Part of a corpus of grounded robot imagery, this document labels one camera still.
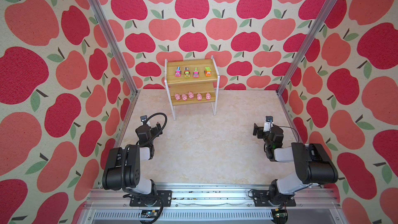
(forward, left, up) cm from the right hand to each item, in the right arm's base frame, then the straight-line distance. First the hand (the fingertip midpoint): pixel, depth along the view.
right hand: (267, 124), depth 93 cm
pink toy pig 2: (+7, +52, +12) cm, 54 cm away
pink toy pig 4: (+8, +43, +11) cm, 45 cm away
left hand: (-8, +70, +1) cm, 71 cm away
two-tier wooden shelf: (+6, +46, +25) cm, 53 cm away
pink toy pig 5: (+9, +37, +11) cm, 40 cm away
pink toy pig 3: (+9, +48, +11) cm, 50 cm away
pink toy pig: (+6, +56, +12) cm, 58 cm away
